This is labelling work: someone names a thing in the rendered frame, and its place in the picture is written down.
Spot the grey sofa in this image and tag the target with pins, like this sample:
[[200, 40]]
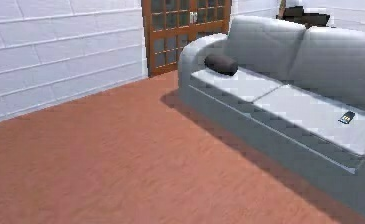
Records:
[[290, 110]]

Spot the dark brown object behind sofa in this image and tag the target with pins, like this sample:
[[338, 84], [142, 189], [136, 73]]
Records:
[[306, 16]]

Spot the dark grey cushion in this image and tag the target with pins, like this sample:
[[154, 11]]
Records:
[[221, 64]]

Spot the brown glazed door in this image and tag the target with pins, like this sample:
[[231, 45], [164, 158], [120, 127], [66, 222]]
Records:
[[171, 33]]

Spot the black remote control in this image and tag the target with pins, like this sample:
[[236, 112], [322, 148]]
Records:
[[346, 117]]

